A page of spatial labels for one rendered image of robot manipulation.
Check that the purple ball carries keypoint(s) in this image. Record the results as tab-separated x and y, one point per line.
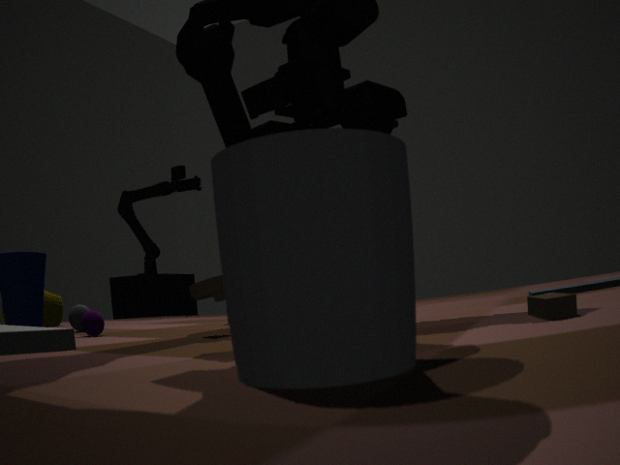
92	323

